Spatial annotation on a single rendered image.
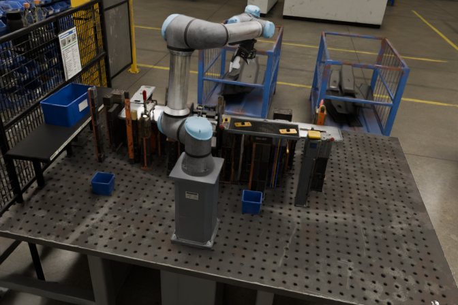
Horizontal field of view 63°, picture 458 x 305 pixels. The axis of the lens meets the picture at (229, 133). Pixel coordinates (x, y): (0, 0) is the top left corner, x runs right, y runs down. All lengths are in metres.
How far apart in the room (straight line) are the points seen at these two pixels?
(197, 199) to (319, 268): 0.66
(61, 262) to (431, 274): 2.24
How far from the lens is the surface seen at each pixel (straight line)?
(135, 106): 2.51
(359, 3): 10.01
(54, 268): 2.89
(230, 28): 1.57
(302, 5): 9.93
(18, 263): 3.01
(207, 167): 1.66
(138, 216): 2.08
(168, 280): 2.06
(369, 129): 4.42
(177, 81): 1.59
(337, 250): 2.02
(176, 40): 1.54
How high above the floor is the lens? 2.08
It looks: 30 degrees down
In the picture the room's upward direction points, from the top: 4 degrees clockwise
